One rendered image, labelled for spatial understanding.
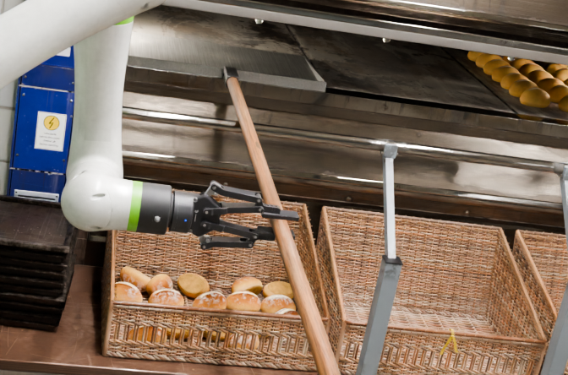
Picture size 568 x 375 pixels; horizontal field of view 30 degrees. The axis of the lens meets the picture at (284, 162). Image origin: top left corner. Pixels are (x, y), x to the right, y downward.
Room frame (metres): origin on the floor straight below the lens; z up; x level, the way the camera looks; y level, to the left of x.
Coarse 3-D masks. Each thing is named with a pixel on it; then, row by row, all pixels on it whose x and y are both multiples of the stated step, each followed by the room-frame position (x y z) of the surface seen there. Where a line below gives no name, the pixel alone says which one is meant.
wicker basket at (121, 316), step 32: (192, 192) 2.76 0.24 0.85; (256, 224) 2.79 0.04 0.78; (288, 224) 2.81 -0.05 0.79; (128, 256) 2.68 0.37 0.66; (160, 256) 2.70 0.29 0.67; (192, 256) 2.73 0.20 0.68; (224, 256) 2.75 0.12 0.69; (256, 256) 2.77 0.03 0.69; (224, 288) 2.72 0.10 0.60; (320, 288) 2.50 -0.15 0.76; (128, 320) 2.28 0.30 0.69; (160, 320) 2.30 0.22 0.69; (192, 320) 2.31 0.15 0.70; (224, 320) 2.33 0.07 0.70; (256, 320) 2.34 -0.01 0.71; (288, 320) 2.36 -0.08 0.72; (128, 352) 2.28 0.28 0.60; (160, 352) 2.29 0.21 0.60; (192, 352) 2.32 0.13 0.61; (224, 352) 2.33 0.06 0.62; (256, 352) 2.35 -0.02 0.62; (288, 352) 2.37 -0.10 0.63
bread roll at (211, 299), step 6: (204, 294) 2.58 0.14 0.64; (210, 294) 2.58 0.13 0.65; (216, 294) 2.59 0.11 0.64; (198, 300) 2.56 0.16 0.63; (204, 300) 2.56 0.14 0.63; (210, 300) 2.56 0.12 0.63; (216, 300) 2.57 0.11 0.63; (222, 300) 2.59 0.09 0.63; (198, 306) 2.55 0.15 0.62; (204, 306) 2.55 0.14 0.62; (210, 306) 2.56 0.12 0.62; (216, 306) 2.57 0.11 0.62; (222, 306) 2.58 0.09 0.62
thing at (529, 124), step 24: (144, 72) 2.76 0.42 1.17; (168, 72) 2.77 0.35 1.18; (264, 96) 2.83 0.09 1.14; (288, 96) 2.84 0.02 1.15; (312, 96) 2.86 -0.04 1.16; (336, 96) 2.87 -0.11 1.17; (360, 96) 2.89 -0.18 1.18; (384, 96) 2.94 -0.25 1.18; (432, 120) 2.93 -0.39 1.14; (456, 120) 2.94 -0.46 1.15; (480, 120) 2.96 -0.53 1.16; (504, 120) 2.97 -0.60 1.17; (528, 120) 2.99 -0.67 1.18; (552, 120) 3.04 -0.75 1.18
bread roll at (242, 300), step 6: (234, 294) 2.62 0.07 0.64; (240, 294) 2.62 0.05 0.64; (246, 294) 2.62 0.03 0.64; (252, 294) 2.63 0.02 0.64; (228, 300) 2.61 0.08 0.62; (234, 300) 2.60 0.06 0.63; (240, 300) 2.60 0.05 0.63; (246, 300) 2.61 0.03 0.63; (252, 300) 2.61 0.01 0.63; (258, 300) 2.63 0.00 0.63; (228, 306) 2.60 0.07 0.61; (234, 306) 2.60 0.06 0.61; (240, 306) 2.60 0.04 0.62; (246, 306) 2.60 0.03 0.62; (252, 306) 2.61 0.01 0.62; (258, 306) 2.62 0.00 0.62
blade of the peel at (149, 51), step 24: (144, 48) 2.94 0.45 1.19; (168, 48) 3.00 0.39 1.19; (192, 48) 3.05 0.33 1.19; (216, 48) 3.10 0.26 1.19; (240, 48) 3.16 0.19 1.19; (192, 72) 2.79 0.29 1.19; (216, 72) 2.80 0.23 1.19; (240, 72) 2.82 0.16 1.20; (264, 72) 2.94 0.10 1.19; (288, 72) 2.99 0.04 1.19; (312, 72) 3.04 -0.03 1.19
